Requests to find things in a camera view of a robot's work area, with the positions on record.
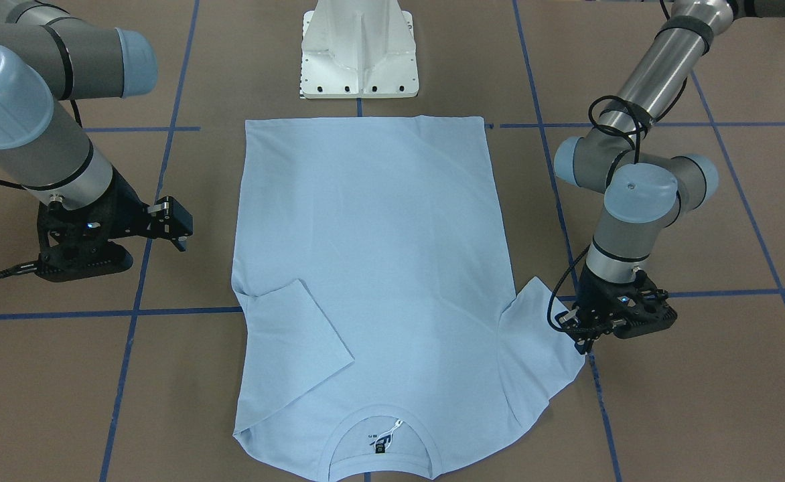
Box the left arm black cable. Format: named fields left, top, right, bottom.
left=545, top=95, right=654, bottom=333

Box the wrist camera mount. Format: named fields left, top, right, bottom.
left=35, top=235, right=133, bottom=282
left=560, top=268, right=679, bottom=339

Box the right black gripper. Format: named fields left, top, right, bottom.
left=36, top=168, right=193, bottom=252

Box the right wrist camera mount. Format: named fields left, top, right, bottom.
left=35, top=235, right=133, bottom=282

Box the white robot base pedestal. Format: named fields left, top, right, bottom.
left=299, top=1, right=420, bottom=100

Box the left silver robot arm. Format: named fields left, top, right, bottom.
left=547, top=1, right=785, bottom=355

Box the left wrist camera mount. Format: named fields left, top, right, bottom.
left=560, top=268, right=679, bottom=339

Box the shirt neck label tag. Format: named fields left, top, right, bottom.
left=369, top=419, right=404, bottom=454

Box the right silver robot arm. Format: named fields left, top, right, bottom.
left=0, top=1, right=193, bottom=250

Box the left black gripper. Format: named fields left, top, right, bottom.
left=572, top=264, right=624, bottom=355

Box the light blue t-shirt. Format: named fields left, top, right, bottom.
left=231, top=116, right=583, bottom=481

